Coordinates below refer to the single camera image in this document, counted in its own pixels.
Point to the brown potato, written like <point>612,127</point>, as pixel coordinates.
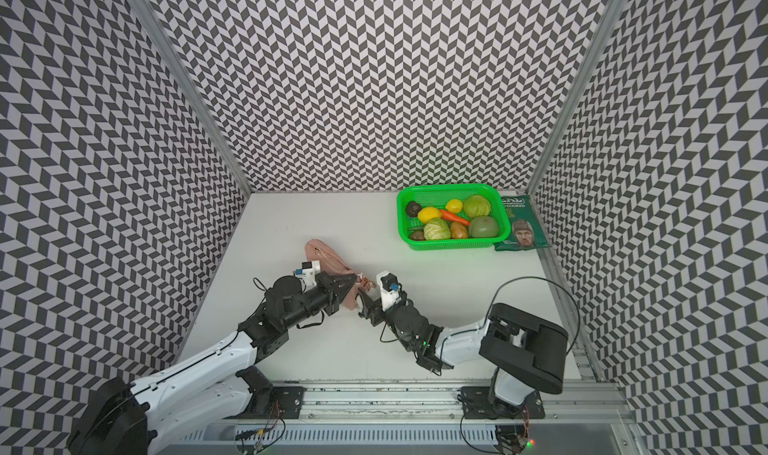
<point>459,231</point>

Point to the yellow lemon small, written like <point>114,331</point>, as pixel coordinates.
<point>454,206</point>

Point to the corner aluminium post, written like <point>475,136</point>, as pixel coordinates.
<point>594,52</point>
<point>170,57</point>

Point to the right corner aluminium post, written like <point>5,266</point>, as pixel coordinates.
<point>594,52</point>

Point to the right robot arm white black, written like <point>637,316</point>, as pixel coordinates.
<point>528,352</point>

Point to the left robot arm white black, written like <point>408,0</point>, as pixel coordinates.
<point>152,412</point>

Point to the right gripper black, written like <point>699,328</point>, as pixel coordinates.
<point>371,309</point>

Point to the light green cabbage front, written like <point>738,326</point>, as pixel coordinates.
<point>437,229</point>

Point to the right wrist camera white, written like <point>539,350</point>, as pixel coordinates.
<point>389,289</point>

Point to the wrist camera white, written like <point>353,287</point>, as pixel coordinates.
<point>307,273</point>
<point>389,289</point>

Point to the left corner aluminium post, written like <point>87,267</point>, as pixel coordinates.
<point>170,57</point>

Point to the green snack packet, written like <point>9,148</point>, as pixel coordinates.
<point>526,232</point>

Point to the green cabbage back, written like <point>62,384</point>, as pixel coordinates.
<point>476,206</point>

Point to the orange carrot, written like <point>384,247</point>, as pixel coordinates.
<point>453,217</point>

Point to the pink fabric bag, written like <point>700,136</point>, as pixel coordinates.
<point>332,263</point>

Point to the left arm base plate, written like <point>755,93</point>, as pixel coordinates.
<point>285,402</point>

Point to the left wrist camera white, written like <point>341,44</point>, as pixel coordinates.
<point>307,273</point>

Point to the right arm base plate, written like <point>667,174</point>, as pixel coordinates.
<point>478,403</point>

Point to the dark brown round fruit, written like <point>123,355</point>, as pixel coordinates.
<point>413,209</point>

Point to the yellow lemon large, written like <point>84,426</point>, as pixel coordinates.
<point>427,214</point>

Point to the green apple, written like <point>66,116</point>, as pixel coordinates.
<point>483,227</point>

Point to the aluminium front rail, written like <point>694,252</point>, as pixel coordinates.
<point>368,402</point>

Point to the green plastic basket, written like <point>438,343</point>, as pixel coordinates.
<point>437,196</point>

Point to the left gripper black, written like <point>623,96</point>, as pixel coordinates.
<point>329,283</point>

